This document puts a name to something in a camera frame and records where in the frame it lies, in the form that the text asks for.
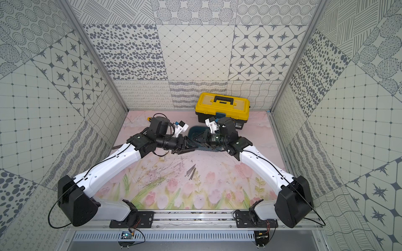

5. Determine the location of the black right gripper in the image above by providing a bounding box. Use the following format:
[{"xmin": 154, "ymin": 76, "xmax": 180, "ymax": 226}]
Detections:
[{"xmin": 192, "ymin": 129, "xmax": 228, "ymax": 150}]

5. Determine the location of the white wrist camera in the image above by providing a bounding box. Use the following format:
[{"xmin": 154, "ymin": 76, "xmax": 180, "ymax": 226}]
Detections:
[
  {"xmin": 173, "ymin": 121, "xmax": 188, "ymax": 138},
  {"xmin": 205, "ymin": 117, "xmax": 219, "ymax": 134}
]

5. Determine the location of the steel nail pile lower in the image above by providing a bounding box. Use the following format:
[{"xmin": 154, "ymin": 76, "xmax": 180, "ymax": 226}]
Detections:
[{"xmin": 189, "ymin": 168, "xmax": 196, "ymax": 180}]

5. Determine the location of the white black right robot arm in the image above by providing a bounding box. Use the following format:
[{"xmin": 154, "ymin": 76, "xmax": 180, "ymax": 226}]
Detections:
[{"xmin": 192, "ymin": 117, "xmax": 314, "ymax": 228}]

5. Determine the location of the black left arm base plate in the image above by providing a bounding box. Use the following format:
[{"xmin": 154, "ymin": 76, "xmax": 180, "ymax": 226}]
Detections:
[{"xmin": 110, "ymin": 199, "xmax": 155, "ymax": 229}]

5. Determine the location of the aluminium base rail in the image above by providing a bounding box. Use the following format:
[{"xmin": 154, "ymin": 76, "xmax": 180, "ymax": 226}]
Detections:
[{"xmin": 64, "ymin": 208, "xmax": 324, "ymax": 232}]

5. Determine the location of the steel nail pile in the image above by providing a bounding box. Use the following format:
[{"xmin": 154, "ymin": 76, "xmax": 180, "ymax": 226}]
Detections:
[
  {"xmin": 189, "ymin": 168, "xmax": 196, "ymax": 180},
  {"xmin": 186, "ymin": 164, "xmax": 196, "ymax": 176}
]

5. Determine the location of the steel nail pile right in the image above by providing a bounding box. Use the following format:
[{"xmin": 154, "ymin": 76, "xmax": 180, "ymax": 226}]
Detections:
[{"xmin": 186, "ymin": 164, "xmax": 196, "ymax": 176}]

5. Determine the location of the yellow black toolbox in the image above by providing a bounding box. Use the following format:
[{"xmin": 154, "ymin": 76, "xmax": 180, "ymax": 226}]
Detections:
[{"xmin": 195, "ymin": 93, "xmax": 250, "ymax": 130}]

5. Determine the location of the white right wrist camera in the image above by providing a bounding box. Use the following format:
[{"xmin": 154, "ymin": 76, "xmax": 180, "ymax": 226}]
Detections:
[{"xmin": 205, "ymin": 117, "xmax": 219, "ymax": 134}]

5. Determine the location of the dark metal hex key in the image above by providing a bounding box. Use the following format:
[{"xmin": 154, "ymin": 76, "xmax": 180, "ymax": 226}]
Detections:
[{"xmin": 111, "ymin": 145, "xmax": 122, "ymax": 150}]

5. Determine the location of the white perforated cable duct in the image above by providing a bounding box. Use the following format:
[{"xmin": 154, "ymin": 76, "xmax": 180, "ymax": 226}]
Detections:
[{"xmin": 73, "ymin": 230, "xmax": 254, "ymax": 242}]

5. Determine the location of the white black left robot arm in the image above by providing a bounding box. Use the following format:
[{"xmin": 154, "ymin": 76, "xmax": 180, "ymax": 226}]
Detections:
[{"xmin": 57, "ymin": 117, "xmax": 198, "ymax": 228}]

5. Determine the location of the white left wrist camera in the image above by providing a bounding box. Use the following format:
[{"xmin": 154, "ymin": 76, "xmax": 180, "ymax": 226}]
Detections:
[{"xmin": 173, "ymin": 121, "xmax": 188, "ymax": 138}]

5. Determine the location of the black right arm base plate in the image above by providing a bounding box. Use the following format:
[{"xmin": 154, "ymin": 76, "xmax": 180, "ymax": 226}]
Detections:
[{"xmin": 232, "ymin": 200, "xmax": 278, "ymax": 228}]

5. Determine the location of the teal plastic storage box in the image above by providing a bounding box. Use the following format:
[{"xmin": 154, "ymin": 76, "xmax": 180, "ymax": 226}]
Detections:
[{"xmin": 187, "ymin": 126, "xmax": 214, "ymax": 152}]

